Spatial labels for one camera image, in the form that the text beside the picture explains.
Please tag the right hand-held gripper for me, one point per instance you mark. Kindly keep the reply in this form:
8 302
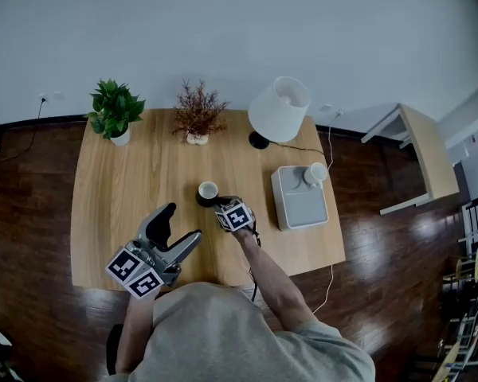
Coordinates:
236 216

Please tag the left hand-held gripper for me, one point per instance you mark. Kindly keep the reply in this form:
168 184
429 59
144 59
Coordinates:
135 271

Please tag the dark cup with white inside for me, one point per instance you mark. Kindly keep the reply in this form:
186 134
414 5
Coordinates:
208 190

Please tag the person's right forearm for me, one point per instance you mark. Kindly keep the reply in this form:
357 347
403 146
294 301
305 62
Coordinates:
273 279

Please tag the person's left forearm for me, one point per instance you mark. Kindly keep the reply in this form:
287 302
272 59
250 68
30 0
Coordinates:
133 332

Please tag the white and grey cup tray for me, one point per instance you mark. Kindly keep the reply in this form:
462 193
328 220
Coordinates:
302 205

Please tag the brown dried potted plant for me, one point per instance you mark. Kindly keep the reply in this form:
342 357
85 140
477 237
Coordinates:
197 111

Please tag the white shade table lamp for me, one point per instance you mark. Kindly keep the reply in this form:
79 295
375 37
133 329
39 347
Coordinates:
279 111

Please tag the person's grey shirt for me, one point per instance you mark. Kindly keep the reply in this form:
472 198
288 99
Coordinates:
231 336

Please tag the green potted plant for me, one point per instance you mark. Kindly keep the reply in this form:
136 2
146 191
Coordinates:
113 110

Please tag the wooden side table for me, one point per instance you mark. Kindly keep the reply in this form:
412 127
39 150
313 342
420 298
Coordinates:
426 153

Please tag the cluttered metal shelf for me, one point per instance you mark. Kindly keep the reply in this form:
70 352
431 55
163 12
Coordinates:
468 316

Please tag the white wall socket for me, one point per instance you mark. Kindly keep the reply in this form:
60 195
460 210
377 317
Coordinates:
325 107
43 97
58 95

